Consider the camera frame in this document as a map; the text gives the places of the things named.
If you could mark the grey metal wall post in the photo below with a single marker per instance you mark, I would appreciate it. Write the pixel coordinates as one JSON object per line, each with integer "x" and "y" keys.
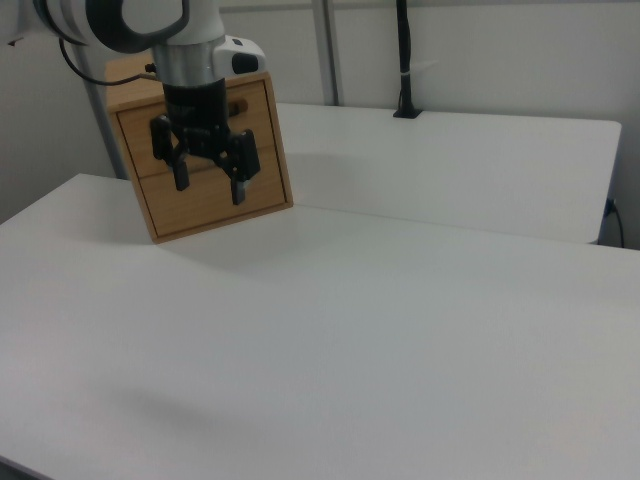
{"x": 327, "y": 50}

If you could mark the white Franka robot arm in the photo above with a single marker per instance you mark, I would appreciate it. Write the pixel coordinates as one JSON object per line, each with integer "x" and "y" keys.
{"x": 200, "y": 25}

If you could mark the wooden drawer cabinet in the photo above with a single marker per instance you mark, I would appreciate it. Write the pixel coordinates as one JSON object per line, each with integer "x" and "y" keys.
{"x": 125, "y": 82}

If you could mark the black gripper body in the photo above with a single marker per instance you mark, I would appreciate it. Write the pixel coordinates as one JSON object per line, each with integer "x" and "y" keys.
{"x": 195, "y": 110}

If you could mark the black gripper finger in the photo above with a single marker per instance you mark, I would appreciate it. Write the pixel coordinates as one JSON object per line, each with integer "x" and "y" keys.
{"x": 244, "y": 160}
{"x": 181, "y": 172}

